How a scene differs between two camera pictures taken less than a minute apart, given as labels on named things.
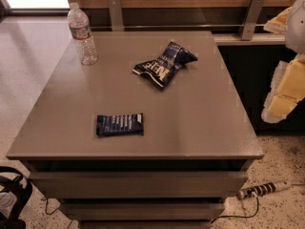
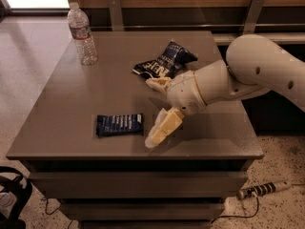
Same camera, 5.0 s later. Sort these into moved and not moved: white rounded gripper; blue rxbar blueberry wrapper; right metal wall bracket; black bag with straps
Moved: white rounded gripper
Not moved: blue rxbar blueberry wrapper; right metal wall bracket; black bag with straps
